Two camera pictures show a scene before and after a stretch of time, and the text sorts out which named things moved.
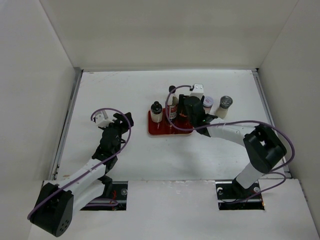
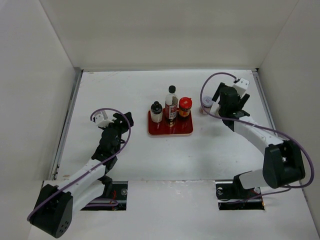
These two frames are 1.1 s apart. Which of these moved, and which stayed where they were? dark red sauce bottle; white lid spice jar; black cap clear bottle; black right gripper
Moved: black right gripper
Stayed: dark red sauce bottle; white lid spice jar; black cap clear bottle
